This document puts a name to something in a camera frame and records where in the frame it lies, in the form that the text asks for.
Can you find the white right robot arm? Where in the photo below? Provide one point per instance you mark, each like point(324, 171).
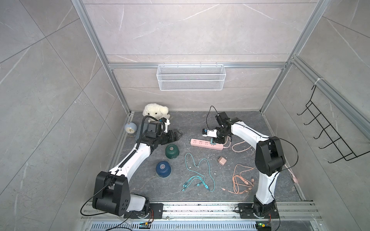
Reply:
point(269, 159)

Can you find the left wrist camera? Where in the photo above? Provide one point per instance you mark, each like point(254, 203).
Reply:
point(166, 124)

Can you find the white plush dog toy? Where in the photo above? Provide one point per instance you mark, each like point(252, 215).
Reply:
point(156, 111)

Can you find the pink power strip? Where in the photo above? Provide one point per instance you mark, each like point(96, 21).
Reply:
point(205, 144)

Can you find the teal charger plug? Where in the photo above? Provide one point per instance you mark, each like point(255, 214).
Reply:
point(213, 141)

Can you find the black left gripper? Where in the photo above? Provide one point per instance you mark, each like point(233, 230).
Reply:
point(173, 134)

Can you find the pink charger plug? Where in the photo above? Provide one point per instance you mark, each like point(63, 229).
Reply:
point(222, 161)

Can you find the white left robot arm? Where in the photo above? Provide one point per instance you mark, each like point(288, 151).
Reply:
point(111, 191)

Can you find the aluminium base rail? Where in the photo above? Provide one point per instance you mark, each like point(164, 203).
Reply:
point(211, 216)

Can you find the blue meat grinder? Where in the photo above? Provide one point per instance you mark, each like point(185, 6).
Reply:
point(163, 169)

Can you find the black wire hook rack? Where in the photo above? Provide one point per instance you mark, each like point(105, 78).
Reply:
point(336, 140)

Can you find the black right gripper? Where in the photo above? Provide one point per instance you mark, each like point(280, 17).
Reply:
point(221, 141)

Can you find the small globe ball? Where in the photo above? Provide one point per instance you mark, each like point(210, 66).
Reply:
point(130, 128)

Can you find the white wire mesh basket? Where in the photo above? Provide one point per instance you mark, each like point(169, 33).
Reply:
point(172, 77)

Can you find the green meat grinder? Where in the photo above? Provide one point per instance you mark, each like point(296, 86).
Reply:
point(172, 151)

